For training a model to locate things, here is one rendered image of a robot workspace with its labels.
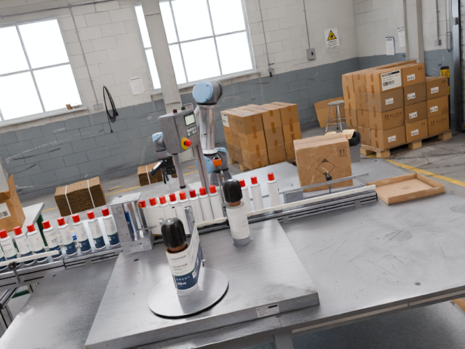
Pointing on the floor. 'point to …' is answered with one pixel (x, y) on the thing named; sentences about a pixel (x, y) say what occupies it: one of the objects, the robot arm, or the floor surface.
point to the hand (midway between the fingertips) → (167, 187)
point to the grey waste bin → (355, 153)
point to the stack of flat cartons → (79, 197)
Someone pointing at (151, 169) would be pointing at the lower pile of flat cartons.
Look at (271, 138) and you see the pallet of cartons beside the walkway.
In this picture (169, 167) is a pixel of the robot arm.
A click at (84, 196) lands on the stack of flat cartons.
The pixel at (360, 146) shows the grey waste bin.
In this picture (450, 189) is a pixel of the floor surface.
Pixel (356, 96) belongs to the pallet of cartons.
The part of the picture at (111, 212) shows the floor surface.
